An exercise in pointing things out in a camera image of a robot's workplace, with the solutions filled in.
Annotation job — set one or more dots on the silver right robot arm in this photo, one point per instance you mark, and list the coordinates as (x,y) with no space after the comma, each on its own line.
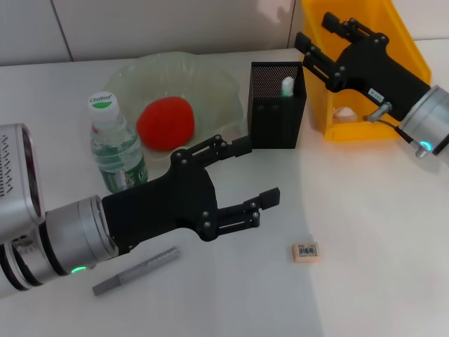
(428,119)

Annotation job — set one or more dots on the silver right flange connector stub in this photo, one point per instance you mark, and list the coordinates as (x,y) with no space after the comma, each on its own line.
(380,109)

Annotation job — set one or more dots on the green wavy glass fruit plate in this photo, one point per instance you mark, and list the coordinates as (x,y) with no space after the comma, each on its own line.
(210,91)

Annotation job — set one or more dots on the clear green-label water bottle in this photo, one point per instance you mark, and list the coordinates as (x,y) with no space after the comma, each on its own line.
(115,147)

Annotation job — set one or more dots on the green pen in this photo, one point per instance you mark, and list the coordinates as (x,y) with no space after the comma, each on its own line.
(287,86)

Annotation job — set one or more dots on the beige eraser with barcode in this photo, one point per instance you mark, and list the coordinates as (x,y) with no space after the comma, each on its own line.
(306,252)

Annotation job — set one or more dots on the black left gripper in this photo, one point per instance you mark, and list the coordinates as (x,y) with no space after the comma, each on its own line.
(165,207)

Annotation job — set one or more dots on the grey marker pen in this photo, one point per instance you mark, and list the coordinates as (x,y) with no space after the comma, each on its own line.
(140,272)

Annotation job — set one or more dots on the white paper ball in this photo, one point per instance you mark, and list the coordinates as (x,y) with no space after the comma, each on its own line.
(345,114)

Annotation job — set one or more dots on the red-orange round fruit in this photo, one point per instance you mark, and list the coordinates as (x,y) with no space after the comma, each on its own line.
(165,123)

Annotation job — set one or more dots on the black mesh pen holder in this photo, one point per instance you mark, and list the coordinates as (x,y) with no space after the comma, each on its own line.
(275,123)

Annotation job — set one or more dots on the yellow plastic bin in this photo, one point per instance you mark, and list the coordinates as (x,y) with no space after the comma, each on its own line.
(368,21)

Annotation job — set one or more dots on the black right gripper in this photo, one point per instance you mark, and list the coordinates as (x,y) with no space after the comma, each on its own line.
(379,73)

